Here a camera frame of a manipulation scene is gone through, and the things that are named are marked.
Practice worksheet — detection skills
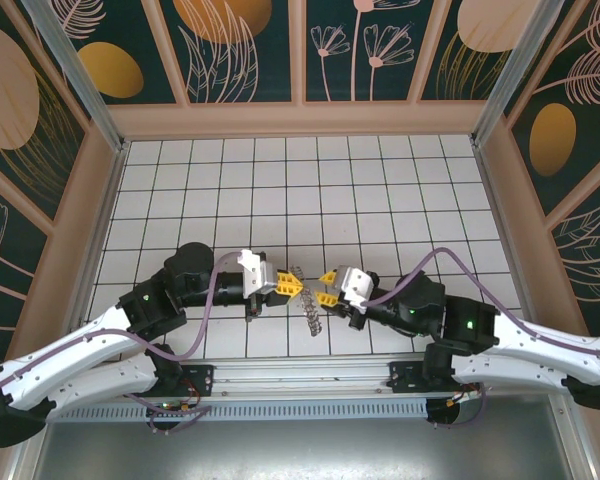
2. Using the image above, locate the metal disc with key rings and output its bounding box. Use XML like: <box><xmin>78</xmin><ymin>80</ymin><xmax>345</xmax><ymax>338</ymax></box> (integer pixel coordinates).
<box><xmin>289</xmin><ymin>264</ymin><xmax>324</xmax><ymax>337</ymax></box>

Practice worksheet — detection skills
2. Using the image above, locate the grey metal sheet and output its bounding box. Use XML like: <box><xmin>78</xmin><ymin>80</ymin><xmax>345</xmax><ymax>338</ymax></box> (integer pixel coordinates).
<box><xmin>9</xmin><ymin>399</ymin><xmax>591</xmax><ymax>480</ymax></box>

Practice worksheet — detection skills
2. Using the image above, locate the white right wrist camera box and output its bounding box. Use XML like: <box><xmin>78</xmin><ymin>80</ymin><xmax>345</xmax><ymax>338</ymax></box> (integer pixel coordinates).
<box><xmin>332</xmin><ymin>265</ymin><xmax>376</xmax><ymax>316</ymax></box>

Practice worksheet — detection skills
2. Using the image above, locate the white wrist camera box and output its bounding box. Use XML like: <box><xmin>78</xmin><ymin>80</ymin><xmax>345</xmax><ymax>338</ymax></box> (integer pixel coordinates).
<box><xmin>236</xmin><ymin>248</ymin><xmax>281</xmax><ymax>297</ymax></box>
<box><xmin>332</xmin><ymin>265</ymin><xmax>376</xmax><ymax>316</ymax></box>

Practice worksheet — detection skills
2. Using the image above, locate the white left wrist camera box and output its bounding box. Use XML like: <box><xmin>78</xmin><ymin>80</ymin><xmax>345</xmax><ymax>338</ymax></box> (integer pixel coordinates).
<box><xmin>236</xmin><ymin>248</ymin><xmax>281</xmax><ymax>297</ymax></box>

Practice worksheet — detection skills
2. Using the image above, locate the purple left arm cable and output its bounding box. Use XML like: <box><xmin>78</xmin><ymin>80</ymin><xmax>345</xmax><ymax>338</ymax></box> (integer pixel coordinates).
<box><xmin>0</xmin><ymin>251</ymin><xmax>244</xmax><ymax>404</ymax></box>

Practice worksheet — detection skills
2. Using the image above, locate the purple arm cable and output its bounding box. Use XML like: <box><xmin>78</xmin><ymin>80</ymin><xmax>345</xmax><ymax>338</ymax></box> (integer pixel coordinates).
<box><xmin>0</xmin><ymin>251</ymin><xmax>244</xmax><ymax>404</ymax></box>
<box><xmin>362</xmin><ymin>247</ymin><xmax>600</xmax><ymax>359</ymax></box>

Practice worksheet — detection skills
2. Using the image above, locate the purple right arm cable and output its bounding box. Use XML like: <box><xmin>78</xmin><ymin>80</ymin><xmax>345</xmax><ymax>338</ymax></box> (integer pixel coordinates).
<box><xmin>362</xmin><ymin>247</ymin><xmax>600</xmax><ymax>359</ymax></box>

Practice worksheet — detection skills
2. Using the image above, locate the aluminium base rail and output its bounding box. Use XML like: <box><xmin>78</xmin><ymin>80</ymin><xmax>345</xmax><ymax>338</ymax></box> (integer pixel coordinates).
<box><xmin>179</xmin><ymin>353</ymin><xmax>431</xmax><ymax>399</ymax></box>

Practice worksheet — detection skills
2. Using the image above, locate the aluminium table side rail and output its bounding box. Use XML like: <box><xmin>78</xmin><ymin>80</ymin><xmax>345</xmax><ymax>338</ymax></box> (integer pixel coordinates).
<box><xmin>67</xmin><ymin>141</ymin><xmax>131</xmax><ymax>346</ymax></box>
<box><xmin>472</xmin><ymin>142</ymin><xmax>551</xmax><ymax>354</ymax></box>

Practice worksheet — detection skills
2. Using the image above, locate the grey slotted cable duct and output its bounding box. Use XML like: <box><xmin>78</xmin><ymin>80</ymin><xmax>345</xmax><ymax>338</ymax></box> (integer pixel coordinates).
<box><xmin>54</xmin><ymin>397</ymin><xmax>429</xmax><ymax>422</ymax></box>

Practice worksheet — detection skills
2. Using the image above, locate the aluminium frame post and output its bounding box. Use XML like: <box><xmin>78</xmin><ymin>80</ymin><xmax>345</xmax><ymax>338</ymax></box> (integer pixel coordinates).
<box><xmin>18</xmin><ymin>0</ymin><xmax>131</xmax><ymax>154</ymax></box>
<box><xmin>469</xmin><ymin>0</ymin><xmax>554</xmax><ymax>147</ymax></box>

